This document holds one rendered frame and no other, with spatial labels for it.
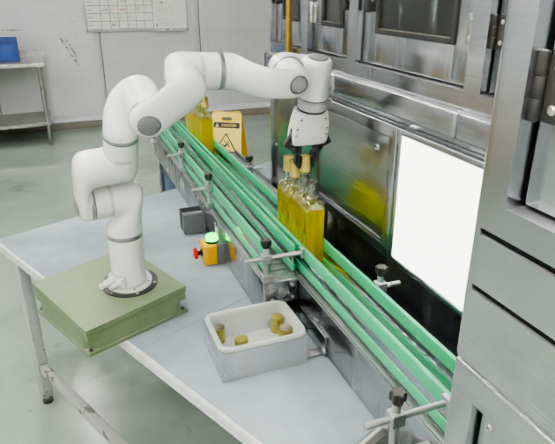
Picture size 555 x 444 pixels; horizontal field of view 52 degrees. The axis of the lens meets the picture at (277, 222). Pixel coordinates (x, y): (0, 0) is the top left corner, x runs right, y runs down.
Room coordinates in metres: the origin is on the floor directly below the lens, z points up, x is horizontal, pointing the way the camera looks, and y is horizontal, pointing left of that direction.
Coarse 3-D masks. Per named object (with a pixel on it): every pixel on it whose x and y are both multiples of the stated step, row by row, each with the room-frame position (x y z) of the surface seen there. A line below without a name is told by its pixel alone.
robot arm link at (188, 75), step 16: (176, 64) 1.27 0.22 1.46; (192, 64) 1.28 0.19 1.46; (208, 64) 1.31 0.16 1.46; (176, 80) 1.23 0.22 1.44; (192, 80) 1.23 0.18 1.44; (208, 80) 1.31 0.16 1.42; (160, 96) 1.22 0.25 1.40; (176, 96) 1.23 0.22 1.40; (192, 96) 1.24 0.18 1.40; (144, 112) 1.22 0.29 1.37; (160, 112) 1.23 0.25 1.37; (176, 112) 1.24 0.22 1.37; (144, 128) 1.23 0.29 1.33; (160, 128) 1.24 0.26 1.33
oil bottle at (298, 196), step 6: (300, 192) 1.48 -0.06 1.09; (306, 192) 1.48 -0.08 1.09; (294, 198) 1.49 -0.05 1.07; (300, 198) 1.46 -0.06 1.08; (294, 204) 1.48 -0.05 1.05; (294, 210) 1.48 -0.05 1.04; (294, 216) 1.48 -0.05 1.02; (294, 222) 1.48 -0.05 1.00; (294, 228) 1.48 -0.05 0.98; (294, 234) 1.48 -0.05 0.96
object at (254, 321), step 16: (256, 304) 1.30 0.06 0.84; (272, 304) 1.31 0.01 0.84; (208, 320) 1.22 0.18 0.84; (224, 320) 1.26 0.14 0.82; (240, 320) 1.27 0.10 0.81; (256, 320) 1.29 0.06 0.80; (288, 320) 1.26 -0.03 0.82; (256, 336) 1.26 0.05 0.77; (272, 336) 1.26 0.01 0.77; (288, 336) 1.15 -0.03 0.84; (224, 352) 1.11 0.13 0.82
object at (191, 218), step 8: (184, 208) 2.01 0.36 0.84; (192, 208) 2.01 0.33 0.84; (200, 208) 2.01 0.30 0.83; (184, 216) 1.94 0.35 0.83; (192, 216) 1.95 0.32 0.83; (200, 216) 1.96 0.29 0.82; (184, 224) 1.94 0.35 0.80; (192, 224) 1.95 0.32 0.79; (200, 224) 1.96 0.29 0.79; (184, 232) 1.94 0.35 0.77; (192, 232) 1.95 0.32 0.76; (200, 232) 1.96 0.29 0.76
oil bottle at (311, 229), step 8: (304, 200) 1.43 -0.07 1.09; (312, 200) 1.42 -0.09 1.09; (320, 200) 1.43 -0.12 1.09; (304, 208) 1.41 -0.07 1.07; (312, 208) 1.41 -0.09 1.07; (320, 208) 1.41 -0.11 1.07; (304, 216) 1.41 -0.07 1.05; (312, 216) 1.41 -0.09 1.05; (320, 216) 1.41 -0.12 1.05; (304, 224) 1.41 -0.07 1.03; (312, 224) 1.41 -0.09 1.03; (320, 224) 1.41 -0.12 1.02; (304, 232) 1.41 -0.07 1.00; (312, 232) 1.41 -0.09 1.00; (320, 232) 1.41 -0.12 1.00; (304, 240) 1.41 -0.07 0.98; (312, 240) 1.41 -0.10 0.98; (320, 240) 1.42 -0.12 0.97; (312, 248) 1.41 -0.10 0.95; (320, 248) 1.42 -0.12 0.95; (320, 256) 1.42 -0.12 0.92
